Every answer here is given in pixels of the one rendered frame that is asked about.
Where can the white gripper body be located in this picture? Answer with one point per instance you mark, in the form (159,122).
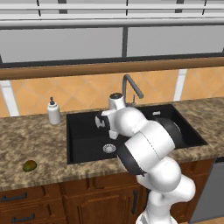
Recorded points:
(113,135)

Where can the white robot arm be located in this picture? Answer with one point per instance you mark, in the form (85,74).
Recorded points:
(151,145)

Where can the silver sink drain strainer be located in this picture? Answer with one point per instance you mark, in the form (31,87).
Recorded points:
(108,148)

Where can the black kitchen sink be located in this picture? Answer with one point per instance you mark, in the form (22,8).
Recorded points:
(84,140)

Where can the wooden panel under sink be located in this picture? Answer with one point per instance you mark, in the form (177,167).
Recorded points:
(113,180)

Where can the grey sink faucet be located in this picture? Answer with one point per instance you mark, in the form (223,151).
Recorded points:
(131,82)

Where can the green yellow mango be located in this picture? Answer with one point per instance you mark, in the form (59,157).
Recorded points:
(29,166)

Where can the white soap dispenser bottle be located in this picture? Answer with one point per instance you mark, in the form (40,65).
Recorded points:
(54,113)

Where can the wooden window sill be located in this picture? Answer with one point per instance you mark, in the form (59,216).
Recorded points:
(87,69)

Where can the wooden cupboard door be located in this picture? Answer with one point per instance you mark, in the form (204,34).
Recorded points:
(99,205)
(201,175)

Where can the small wooden drawer front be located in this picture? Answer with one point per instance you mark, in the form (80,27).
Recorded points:
(38,194)

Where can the large wooden drawer front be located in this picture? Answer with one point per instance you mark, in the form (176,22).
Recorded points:
(46,214)

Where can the grey dishwasher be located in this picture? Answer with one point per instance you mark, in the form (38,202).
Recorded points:
(211,192)

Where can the window with grey frame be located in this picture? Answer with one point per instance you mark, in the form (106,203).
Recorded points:
(73,43)

